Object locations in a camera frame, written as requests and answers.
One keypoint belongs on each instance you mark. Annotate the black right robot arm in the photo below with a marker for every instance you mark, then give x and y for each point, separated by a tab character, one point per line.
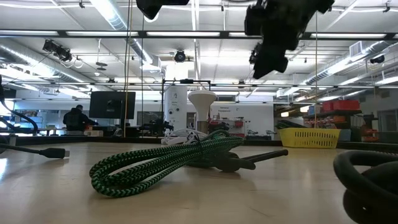
320	4

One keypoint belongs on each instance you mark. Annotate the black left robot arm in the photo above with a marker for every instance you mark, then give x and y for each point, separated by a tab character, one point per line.
155	6

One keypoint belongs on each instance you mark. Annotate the black storage shelf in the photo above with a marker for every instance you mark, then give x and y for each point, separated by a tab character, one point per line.
332	113

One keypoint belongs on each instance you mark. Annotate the red storage bin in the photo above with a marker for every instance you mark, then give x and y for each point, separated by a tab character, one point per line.
345	105

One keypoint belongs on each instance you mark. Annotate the black ceiling dome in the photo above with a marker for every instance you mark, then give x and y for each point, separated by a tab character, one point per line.
377	59

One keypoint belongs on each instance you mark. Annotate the white mushroom table lamp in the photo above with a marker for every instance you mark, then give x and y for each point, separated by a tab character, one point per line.
202	102

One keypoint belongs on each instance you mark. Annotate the yellow plastic basket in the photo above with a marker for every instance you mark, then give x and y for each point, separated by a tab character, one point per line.
308	138

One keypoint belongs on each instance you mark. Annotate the black monitor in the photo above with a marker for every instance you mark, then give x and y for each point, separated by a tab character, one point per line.
107	104

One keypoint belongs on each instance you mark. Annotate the black ceiling spotlights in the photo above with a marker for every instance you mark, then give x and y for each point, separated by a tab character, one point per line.
59	51

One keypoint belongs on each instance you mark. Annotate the person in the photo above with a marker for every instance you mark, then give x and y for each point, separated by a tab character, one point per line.
74	119

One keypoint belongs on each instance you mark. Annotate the black overhead frame beam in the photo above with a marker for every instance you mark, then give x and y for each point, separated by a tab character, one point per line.
225	34

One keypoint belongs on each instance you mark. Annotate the black ceiling camera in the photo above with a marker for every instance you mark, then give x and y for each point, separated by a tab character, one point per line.
180	56

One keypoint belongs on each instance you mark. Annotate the black background rig frame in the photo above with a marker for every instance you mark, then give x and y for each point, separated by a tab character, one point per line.
186	81

